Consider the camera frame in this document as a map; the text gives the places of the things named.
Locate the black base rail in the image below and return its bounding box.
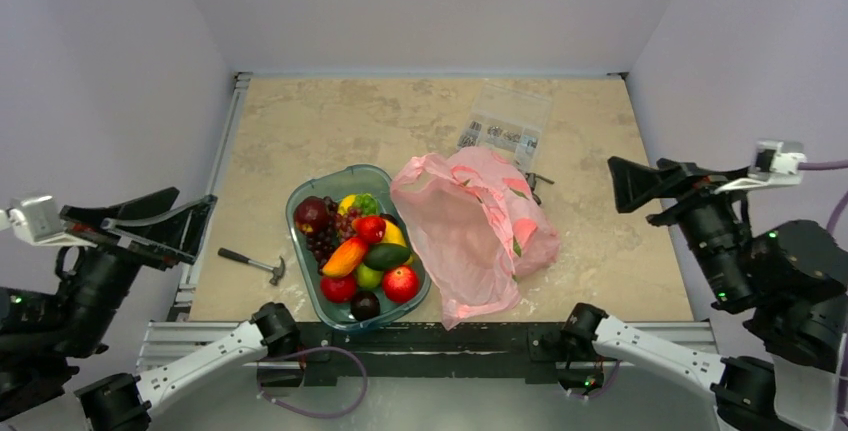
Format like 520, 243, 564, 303
255, 322, 615, 390

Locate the yellow fake lemon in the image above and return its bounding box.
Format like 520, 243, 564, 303
380, 218, 414, 265

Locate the yellow fake banana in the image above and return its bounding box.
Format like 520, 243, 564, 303
337, 194, 358, 215

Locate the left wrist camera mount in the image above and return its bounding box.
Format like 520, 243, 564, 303
1, 195, 95, 247

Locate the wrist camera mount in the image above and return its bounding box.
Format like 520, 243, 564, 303
714, 139, 807, 194
1, 195, 95, 247

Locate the clear screw organizer box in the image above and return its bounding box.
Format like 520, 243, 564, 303
456, 83, 553, 173

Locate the green fake pear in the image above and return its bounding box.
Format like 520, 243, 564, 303
354, 263, 384, 290

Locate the dark red apple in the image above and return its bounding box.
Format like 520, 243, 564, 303
292, 196, 331, 236

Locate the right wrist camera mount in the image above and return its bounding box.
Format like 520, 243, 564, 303
714, 139, 807, 194

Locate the pink plastic bag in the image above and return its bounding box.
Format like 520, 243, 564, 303
390, 147, 561, 329

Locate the dark plum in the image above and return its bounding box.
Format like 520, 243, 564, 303
350, 290, 381, 322

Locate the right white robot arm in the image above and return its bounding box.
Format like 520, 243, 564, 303
557, 151, 847, 430

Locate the green grape bunch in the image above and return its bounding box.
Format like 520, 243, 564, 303
349, 193, 380, 216

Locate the red apple right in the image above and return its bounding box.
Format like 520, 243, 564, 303
382, 265, 419, 304

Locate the orange yellow mango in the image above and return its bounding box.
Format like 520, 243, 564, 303
321, 236, 369, 278

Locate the green fake avocado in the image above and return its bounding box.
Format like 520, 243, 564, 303
362, 243, 412, 272

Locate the teal plastic container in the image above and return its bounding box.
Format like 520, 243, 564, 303
286, 164, 431, 333

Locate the purple grape bunch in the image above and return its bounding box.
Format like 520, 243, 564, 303
303, 217, 343, 274

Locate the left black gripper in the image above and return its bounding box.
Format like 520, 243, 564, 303
51, 184, 217, 352

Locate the metal pump nozzle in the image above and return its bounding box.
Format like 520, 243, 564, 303
525, 172, 555, 206

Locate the small hammer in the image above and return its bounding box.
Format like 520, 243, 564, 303
217, 247, 286, 286

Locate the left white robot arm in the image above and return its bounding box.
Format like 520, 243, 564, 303
1, 187, 300, 430

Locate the red apple left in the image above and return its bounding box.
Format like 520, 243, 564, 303
320, 274, 359, 304

